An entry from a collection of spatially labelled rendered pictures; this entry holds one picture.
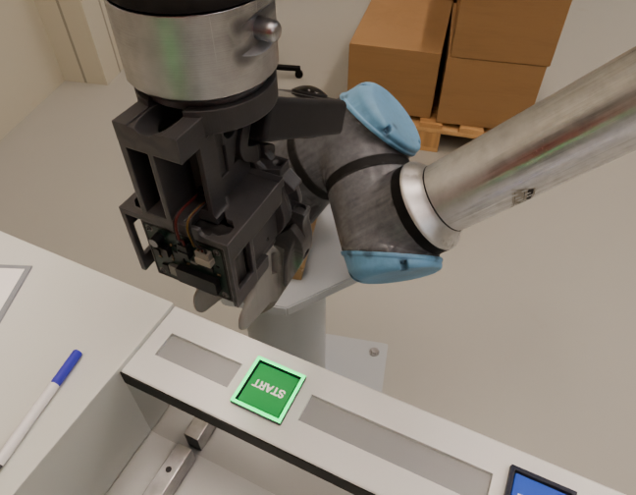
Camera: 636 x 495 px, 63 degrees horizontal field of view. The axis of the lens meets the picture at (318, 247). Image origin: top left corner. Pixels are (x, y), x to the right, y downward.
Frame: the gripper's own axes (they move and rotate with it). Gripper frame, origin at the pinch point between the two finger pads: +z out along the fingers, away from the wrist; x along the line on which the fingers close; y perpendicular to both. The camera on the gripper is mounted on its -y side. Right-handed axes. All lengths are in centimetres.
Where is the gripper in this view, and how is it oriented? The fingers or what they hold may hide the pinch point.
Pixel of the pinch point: (260, 293)
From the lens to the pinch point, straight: 42.2
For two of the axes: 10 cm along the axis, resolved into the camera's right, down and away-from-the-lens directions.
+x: 9.0, 3.1, -3.0
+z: 0.0, 6.9, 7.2
